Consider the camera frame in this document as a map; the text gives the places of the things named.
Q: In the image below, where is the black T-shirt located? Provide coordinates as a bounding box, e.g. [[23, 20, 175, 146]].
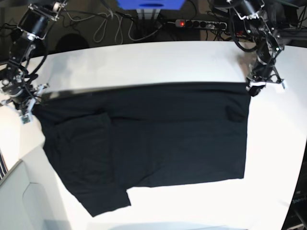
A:
[[33, 82, 250, 217]]

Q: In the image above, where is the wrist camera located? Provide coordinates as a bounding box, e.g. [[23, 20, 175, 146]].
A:
[[275, 80, 287, 93], [19, 113, 33, 125]]

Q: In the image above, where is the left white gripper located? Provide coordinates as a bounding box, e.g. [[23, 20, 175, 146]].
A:
[[246, 61, 282, 96]]

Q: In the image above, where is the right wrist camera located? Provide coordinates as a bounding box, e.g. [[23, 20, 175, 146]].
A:
[[19, 113, 33, 125]]

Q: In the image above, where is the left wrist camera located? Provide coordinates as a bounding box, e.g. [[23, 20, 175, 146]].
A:
[[275, 80, 287, 93]]

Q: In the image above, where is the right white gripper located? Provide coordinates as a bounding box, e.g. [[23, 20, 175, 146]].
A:
[[0, 74, 49, 115]]

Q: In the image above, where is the grey looped cable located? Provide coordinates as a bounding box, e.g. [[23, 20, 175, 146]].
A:
[[64, 9, 160, 44]]

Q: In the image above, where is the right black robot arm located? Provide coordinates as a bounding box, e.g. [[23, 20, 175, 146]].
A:
[[0, 0, 68, 116]]

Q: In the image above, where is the blue plastic box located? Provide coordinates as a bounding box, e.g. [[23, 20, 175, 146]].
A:
[[117, 0, 185, 10]]

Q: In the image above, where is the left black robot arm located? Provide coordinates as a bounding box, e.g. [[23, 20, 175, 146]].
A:
[[210, 0, 285, 97]]

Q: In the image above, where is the black power strip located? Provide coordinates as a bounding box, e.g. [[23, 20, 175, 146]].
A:
[[175, 19, 227, 31]]

